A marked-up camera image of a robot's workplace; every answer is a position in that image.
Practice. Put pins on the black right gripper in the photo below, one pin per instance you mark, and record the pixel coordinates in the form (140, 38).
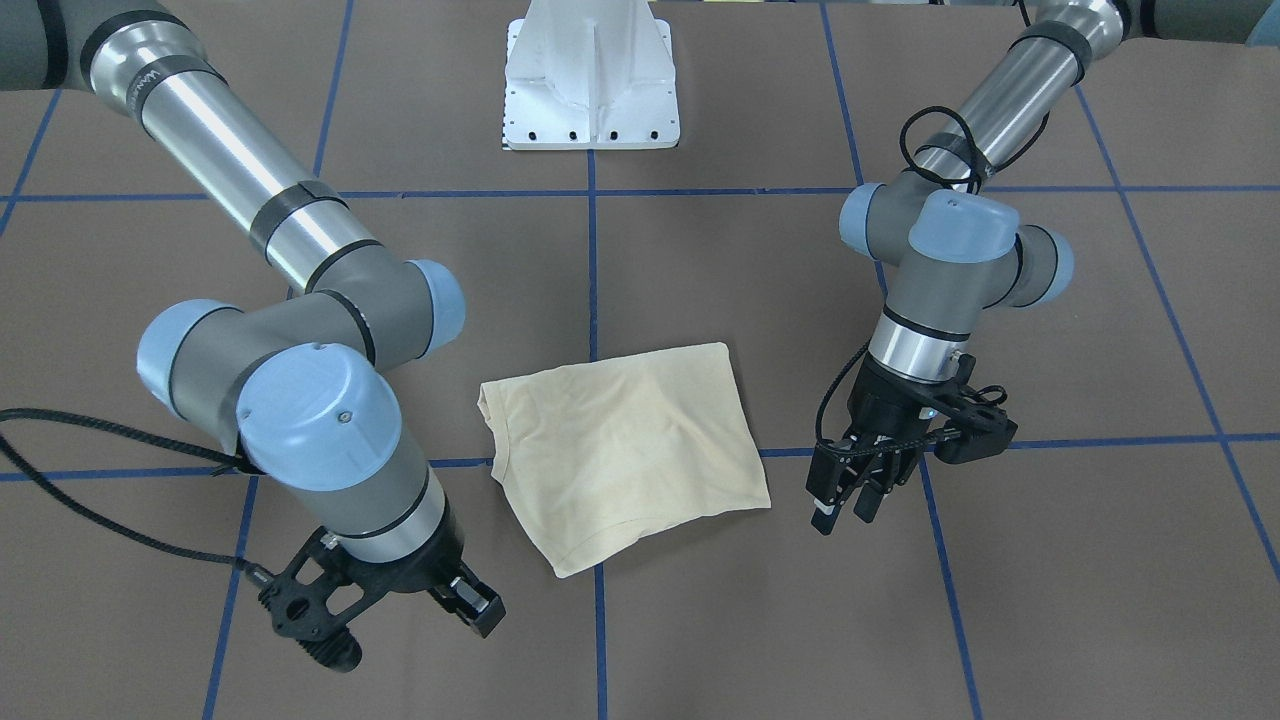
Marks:
(418, 566)

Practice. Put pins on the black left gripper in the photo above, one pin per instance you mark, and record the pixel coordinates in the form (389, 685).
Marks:
(880, 405)

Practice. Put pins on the beige long-sleeve printed shirt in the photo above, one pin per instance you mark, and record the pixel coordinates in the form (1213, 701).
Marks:
(594, 457)

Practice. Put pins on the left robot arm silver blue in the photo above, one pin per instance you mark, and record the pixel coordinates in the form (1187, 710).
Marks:
(956, 252)

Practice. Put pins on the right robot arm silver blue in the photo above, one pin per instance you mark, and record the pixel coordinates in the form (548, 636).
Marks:
(295, 391)

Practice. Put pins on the white central mounting column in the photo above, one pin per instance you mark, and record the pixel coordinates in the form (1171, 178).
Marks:
(590, 75)

